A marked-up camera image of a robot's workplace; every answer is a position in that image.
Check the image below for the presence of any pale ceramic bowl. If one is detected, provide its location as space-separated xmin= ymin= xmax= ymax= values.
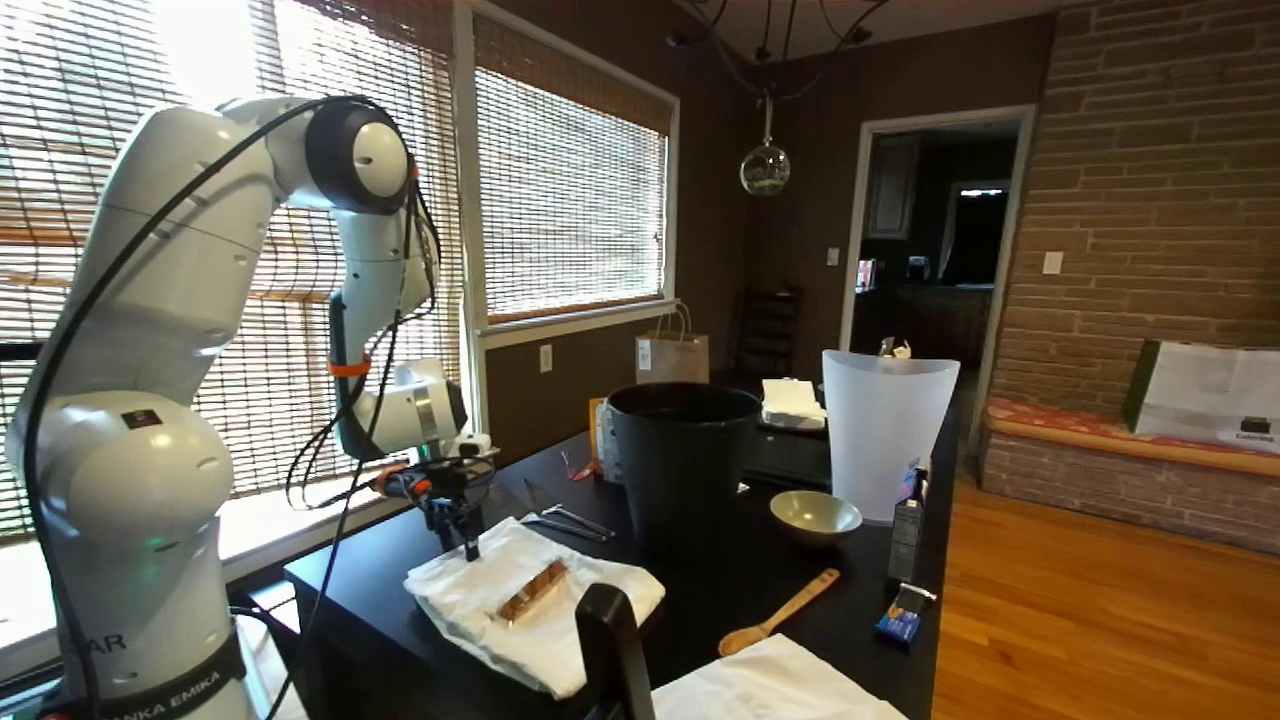
xmin=766 ymin=486 xmax=869 ymax=541

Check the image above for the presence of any brick hearth bench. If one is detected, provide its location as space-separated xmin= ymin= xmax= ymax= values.
xmin=982 ymin=397 xmax=1280 ymax=562

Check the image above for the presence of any folded white cloth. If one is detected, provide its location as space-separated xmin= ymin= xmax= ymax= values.
xmin=647 ymin=628 xmax=912 ymax=720

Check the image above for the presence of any white green snack bag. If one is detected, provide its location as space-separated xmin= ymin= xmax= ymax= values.
xmin=585 ymin=391 xmax=633 ymax=489

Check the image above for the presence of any brown paper bag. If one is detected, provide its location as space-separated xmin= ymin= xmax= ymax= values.
xmin=633 ymin=297 xmax=717 ymax=391

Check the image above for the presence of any white blender pitcher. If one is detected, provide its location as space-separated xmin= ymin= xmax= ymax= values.
xmin=818 ymin=350 xmax=964 ymax=530

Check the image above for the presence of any black plastic bucket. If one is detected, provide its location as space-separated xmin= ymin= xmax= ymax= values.
xmin=604 ymin=382 xmax=769 ymax=572

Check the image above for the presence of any dark spray bottle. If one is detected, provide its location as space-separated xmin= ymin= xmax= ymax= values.
xmin=883 ymin=460 xmax=934 ymax=590

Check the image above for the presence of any metal spatula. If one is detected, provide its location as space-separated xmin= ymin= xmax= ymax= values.
xmin=524 ymin=501 xmax=616 ymax=538

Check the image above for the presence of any wooden spoon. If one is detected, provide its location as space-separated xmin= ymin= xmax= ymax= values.
xmin=717 ymin=563 xmax=848 ymax=660

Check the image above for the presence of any white towel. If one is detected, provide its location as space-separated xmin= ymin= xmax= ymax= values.
xmin=401 ymin=517 xmax=669 ymax=699

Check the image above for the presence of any white door frame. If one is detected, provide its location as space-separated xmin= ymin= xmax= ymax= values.
xmin=838 ymin=100 xmax=1039 ymax=463

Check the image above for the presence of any hanging glass globe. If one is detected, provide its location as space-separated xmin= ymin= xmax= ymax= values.
xmin=736 ymin=94 xmax=795 ymax=206

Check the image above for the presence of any large bamboo window blind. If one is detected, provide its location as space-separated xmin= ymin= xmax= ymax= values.
xmin=0 ymin=0 xmax=470 ymax=545

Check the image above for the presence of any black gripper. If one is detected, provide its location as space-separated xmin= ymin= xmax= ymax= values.
xmin=396 ymin=444 xmax=505 ymax=563

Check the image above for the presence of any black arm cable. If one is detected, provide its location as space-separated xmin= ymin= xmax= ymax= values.
xmin=12 ymin=94 xmax=452 ymax=720

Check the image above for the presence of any small blue box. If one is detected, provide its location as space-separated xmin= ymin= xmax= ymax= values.
xmin=873 ymin=580 xmax=942 ymax=652

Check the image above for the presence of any white napkin stack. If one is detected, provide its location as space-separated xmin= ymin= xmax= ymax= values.
xmin=755 ymin=378 xmax=831 ymax=435

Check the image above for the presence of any brown wooden stick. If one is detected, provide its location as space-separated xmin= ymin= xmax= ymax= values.
xmin=493 ymin=556 xmax=578 ymax=628

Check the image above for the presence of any small bamboo window blind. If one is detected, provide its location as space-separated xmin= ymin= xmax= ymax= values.
xmin=473 ymin=62 xmax=671 ymax=323

